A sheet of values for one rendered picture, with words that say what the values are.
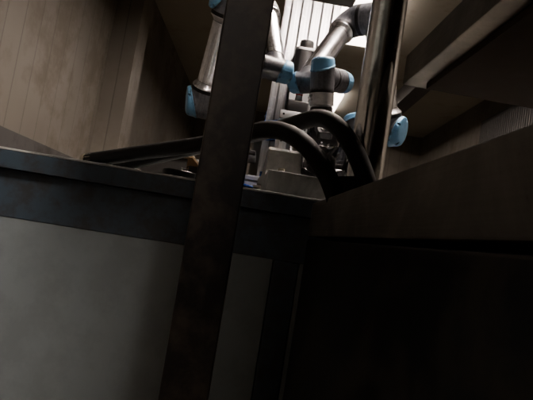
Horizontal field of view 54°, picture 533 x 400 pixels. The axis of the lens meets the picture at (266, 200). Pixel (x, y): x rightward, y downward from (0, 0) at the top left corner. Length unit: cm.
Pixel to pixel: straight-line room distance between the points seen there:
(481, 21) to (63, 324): 85
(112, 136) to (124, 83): 46
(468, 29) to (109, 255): 73
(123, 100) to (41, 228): 370
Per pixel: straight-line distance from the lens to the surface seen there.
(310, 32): 241
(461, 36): 71
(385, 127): 89
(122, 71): 480
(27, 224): 109
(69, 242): 106
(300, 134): 82
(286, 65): 170
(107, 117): 472
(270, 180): 114
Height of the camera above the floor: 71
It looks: 4 degrees up
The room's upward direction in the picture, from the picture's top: 9 degrees clockwise
